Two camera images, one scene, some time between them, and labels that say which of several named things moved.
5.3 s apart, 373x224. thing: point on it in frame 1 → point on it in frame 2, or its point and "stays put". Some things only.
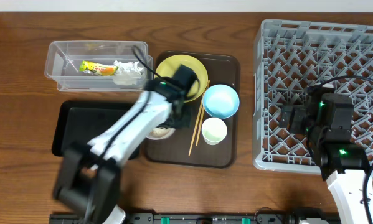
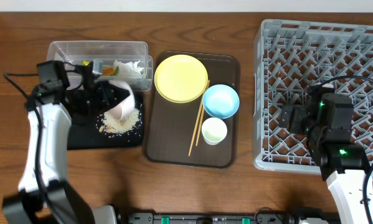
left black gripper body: (180, 116) → (104, 98)
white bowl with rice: (160, 133) → (126, 108)
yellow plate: (168, 67) stays put
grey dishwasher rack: (291, 56) stays put
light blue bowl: (221, 101) stays put
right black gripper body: (300, 119) stays put
